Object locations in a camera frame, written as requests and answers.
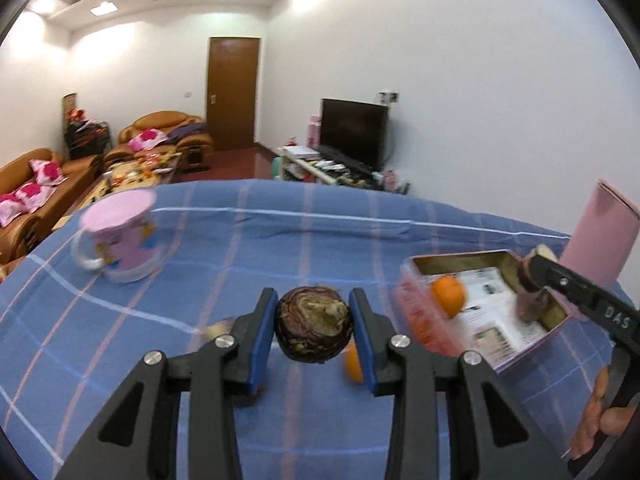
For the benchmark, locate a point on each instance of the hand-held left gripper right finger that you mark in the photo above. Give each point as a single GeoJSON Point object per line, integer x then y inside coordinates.
{"type": "Point", "coordinates": [367, 352]}

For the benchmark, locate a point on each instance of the cluttered coffee table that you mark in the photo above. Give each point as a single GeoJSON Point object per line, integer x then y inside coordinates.
{"type": "Point", "coordinates": [135, 175]}

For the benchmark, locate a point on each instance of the brown leather armchair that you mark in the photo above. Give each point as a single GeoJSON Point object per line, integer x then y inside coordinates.
{"type": "Point", "coordinates": [192, 152]}

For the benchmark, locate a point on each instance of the black television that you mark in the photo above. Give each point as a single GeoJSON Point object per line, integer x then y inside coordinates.
{"type": "Point", "coordinates": [352, 130]}

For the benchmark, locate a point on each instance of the printed paper sheet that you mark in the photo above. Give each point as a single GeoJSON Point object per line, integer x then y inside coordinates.
{"type": "Point", "coordinates": [487, 310]}

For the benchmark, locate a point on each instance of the hanging wall scroll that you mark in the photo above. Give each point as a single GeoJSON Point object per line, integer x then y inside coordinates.
{"type": "Point", "coordinates": [69, 105]}

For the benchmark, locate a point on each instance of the cluttered black rack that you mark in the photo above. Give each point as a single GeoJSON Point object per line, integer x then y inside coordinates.
{"type": "Point", "coordinates": [85, 137]}

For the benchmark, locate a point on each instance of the brown leather sofa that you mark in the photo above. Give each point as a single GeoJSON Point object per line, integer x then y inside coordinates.
{"type": "Point", "coordinates": [15, 162]}

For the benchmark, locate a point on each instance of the square ceiling light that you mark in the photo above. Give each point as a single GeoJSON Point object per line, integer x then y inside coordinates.
{"type": "Point", "coordinates": [103, 8]}

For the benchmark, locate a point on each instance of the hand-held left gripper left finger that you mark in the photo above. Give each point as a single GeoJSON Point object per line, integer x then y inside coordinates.
{"type": "Point", "coordinates": [260, 342]}

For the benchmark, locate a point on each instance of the white television stand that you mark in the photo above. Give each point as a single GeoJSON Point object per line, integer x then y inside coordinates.
{"type": "Point", "coordinates": [310, 165]}

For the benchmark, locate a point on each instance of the pink cylindrical container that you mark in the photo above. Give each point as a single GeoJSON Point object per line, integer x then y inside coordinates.
{"type": "Point", "coordinates": [600, 240]}

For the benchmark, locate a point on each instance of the pink floral pillow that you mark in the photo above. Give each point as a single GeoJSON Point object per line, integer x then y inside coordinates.
{"type": "Point", "coordinates": [7, 209]}
{"type": "Point", "coordinates": [31, 196]}
{"type": "Point", "coordinates": [145, 138]}
{"type": "Point", "coordinates": [47, 171]}

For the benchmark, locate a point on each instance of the brown kiwi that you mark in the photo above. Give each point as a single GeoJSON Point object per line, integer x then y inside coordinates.
{"type": "Point", "coordinates": [217, 330]}

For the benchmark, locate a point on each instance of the pink cartoon mug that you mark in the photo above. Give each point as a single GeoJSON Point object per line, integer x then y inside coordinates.
{"type": "Point", "coordinates": [125, 240]}

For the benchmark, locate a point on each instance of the wall socket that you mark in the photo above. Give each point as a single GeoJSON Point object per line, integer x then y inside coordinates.
{"type": "Point", "coordinates": [387, 96]}

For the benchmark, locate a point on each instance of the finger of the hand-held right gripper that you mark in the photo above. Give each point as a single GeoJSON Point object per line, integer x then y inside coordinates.
{"type": "Point", "coordinates": [575, 287]}

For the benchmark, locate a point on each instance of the blue plaid cloth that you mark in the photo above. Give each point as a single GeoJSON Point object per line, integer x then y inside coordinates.
{"type": "Point", "coordinates": [300, 240]}

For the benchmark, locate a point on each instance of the pink tin box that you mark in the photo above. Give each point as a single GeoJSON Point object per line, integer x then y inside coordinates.
{"type": "Point", "coordinates": [425, 332]}

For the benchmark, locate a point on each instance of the orange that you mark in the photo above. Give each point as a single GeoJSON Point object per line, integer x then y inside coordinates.
{"type": "Point", "coordinates": [448, 296]}
{"type": "Point", "coordinates": [353, 366]}

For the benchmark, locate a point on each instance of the brown wooden door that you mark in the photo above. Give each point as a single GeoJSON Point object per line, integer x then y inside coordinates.
{"type": "Point", "coordinates": [232, 92]}

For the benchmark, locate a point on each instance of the person's right hand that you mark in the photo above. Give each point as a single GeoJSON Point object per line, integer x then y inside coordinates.
{"type": "Point", "coordinates": [600, 415]}

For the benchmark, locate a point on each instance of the purple cloth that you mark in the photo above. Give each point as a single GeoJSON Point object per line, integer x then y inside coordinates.
{"type": "Point", "coordinates": [187, 132]}

